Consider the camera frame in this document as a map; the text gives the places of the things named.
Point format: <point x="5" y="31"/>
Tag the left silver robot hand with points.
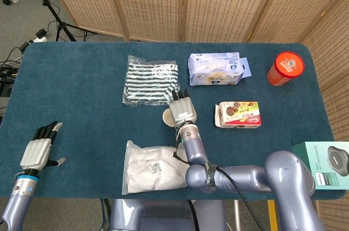
<point x="36" y="152"/>

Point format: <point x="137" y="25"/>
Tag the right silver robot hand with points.
<point x="182" y="109"/>

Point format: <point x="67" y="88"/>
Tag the white paper cup blue band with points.
<point x="167" y="118"/>

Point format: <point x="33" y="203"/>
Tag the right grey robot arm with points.
<point x="286" y="176"/>

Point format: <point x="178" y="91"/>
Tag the striped shirt in clear bag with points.
<point x="148" y="81"/>

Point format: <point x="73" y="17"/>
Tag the light blue tissue pack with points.
<point x="212" y="70"/>

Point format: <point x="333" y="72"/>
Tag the chocolate cookie box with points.
<point x="240" y="115"/>

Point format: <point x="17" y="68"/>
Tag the teal velvet table cover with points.
<point x="81" y="105"/>

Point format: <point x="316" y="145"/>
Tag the white garment in frosted bag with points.
<point x="147" y="168"/>

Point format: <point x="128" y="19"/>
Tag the grey robot torso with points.
<point x="163" y="214"/>

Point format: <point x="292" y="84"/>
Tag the orange canister with red lid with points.
<point x="286" y="67"/>

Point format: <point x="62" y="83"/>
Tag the white power strip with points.
<point x="36" y="39"/>

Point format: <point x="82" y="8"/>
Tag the woven wicker folding screen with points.
<point x="218" y="2"/>

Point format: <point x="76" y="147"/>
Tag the black tripod stand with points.
<point x="60" y="25"/>

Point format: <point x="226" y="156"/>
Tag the teal speaker product box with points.
<point x="321" y="165"/>

